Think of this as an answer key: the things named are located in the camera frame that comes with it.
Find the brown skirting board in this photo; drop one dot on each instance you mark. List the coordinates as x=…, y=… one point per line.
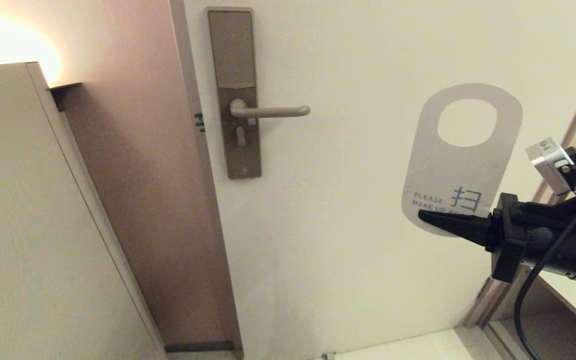
x=198, y=346

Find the white room door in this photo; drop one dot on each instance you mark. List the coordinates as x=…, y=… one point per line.
x=343, y=250

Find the blue do-not-disturb door hanger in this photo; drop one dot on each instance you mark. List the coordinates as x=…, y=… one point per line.
x=458, y=170

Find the beige cabinet panel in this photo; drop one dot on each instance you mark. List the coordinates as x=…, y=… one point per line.
x=28, y=225

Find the black right camera bracket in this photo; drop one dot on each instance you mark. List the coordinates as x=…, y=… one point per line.
x=568, y=210

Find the dark brown wall ledge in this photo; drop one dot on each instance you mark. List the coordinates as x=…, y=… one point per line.
x=63, y=95

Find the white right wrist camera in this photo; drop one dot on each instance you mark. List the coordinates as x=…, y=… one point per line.
x=550, y=165

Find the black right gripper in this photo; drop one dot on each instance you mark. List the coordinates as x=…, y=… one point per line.
x=568, y=250

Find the closet base board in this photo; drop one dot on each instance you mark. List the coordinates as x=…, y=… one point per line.
x=558, y=340

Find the brown door lock plate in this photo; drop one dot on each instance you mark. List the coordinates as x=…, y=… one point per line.
x=233, y=50

